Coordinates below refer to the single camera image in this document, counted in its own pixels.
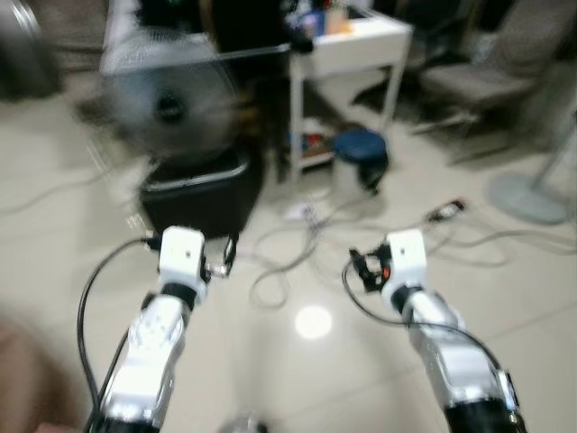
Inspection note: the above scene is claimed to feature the black square ottoman box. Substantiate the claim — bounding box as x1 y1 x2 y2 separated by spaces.
138 147 268 242

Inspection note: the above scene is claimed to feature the blue round stool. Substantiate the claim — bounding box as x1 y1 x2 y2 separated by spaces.
331 128 391 196

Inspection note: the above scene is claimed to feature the round grey table fan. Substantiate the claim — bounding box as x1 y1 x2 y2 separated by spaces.
102 30 242 170

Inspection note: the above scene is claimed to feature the grey standing fan base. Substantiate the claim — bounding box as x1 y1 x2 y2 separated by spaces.
489 108 577 226

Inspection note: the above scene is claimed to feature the white table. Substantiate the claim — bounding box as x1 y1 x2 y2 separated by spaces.
287 7 415 183

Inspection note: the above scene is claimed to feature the grey padded chair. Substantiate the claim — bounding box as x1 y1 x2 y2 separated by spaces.
417 0 577 165

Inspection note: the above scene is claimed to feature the grey ribbed suitcase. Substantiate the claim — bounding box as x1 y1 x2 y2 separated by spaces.
0 16 66 102

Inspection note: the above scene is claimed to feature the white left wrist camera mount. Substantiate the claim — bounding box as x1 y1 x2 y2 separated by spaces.
159 227 207 283

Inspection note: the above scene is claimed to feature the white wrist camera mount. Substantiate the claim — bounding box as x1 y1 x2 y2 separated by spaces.
159 227 207 283
383 229 428 290

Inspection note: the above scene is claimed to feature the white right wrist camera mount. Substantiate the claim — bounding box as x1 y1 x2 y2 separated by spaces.
383 229 428 290

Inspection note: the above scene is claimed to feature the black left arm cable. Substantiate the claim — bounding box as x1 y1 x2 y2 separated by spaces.
76 233 163 432

